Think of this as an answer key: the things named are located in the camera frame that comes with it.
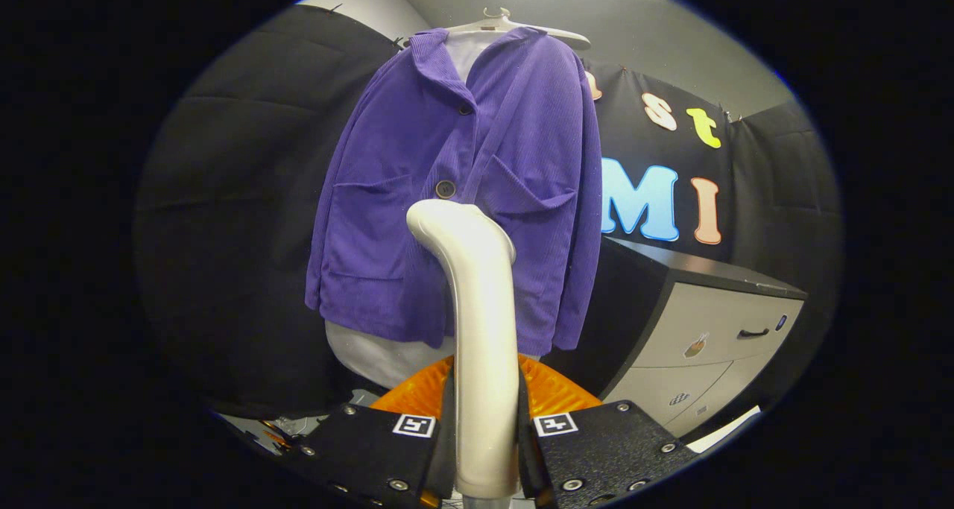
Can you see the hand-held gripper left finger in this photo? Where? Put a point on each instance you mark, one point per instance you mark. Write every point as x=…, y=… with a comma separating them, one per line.
x=373, y=449

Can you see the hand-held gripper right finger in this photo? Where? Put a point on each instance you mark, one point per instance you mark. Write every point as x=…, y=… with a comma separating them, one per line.
x=596, y=449

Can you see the white garment steamer head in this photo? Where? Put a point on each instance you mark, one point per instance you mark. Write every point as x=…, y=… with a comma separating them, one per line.
x=484, y=345

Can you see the white padded garment form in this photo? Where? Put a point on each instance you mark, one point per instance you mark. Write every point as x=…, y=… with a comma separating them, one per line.
x=373, y=356

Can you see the white clothes hanger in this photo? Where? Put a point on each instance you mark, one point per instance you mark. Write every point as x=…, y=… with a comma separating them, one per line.
x=522, y=28

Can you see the white paper sheet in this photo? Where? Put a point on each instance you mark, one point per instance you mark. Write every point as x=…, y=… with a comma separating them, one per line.
x=723, y=428

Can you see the grey cabinet with black top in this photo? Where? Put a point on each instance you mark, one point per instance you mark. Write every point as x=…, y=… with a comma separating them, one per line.
x=700, y=323

